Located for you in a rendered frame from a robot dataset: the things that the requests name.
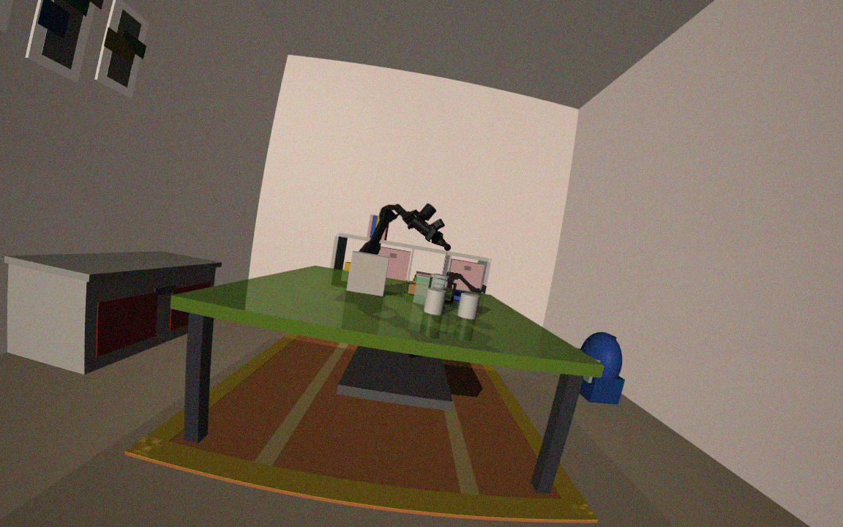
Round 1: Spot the french press coffee maker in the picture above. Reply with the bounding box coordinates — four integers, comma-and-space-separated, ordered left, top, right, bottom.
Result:
432, 244, 457, 304

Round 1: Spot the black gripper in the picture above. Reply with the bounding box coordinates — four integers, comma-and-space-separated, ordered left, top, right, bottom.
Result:
419, 222, 449, 248

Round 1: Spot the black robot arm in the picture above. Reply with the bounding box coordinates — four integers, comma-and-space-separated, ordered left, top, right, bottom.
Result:
359, 204, 445, 255

